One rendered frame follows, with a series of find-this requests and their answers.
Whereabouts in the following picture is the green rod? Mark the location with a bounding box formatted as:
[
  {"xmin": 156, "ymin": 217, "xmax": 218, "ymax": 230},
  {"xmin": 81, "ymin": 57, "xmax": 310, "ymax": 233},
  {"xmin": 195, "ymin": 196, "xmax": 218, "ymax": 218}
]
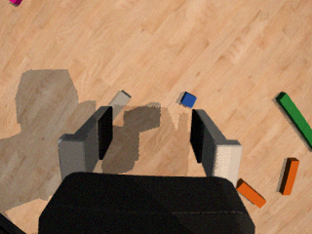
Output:
[{"xmin": 275, "ymin": 92, "xmax": 312, "ymax": 149}]

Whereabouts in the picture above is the orange rod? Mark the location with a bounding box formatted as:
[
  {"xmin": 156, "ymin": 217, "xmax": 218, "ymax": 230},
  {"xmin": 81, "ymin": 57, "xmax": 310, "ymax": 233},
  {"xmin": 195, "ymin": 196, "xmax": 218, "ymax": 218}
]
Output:
[
  {"xmin": 279, "ymin": 158, "xmax": 299, "ymax": 195},
  {"xmin": 236, "ymin": 178, "xmax": 266, "ymax": 208}
]

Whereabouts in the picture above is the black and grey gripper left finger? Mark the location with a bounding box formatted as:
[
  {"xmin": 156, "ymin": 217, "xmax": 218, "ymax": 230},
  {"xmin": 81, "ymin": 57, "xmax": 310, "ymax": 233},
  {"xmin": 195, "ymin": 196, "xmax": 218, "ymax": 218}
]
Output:
[{"xmin": 58, "ymin": 106, "xmax": 113, "ymax": 181}]

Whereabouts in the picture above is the grey rod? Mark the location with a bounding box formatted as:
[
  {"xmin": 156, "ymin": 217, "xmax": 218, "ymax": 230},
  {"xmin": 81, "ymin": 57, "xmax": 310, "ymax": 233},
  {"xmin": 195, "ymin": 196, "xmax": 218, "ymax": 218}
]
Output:
[{"xmin": 110, "ymin": 90, "xmax": 131, "ymax": 121}]

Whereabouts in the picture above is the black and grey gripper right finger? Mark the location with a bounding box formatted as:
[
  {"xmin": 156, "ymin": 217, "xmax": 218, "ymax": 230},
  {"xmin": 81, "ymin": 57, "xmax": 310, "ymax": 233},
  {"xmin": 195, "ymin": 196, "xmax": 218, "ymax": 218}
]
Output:
[{"xmin": 190, "ymin": 109, "xmax": 243, "ymax": 188}]

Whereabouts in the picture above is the small blue cube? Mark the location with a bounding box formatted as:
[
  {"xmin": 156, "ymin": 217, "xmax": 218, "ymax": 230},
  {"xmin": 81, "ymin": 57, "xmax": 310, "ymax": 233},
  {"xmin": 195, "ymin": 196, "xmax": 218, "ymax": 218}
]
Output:
[{"xmin": 180, "ymin": 92, "xmax": 197, "ymax": 108}]

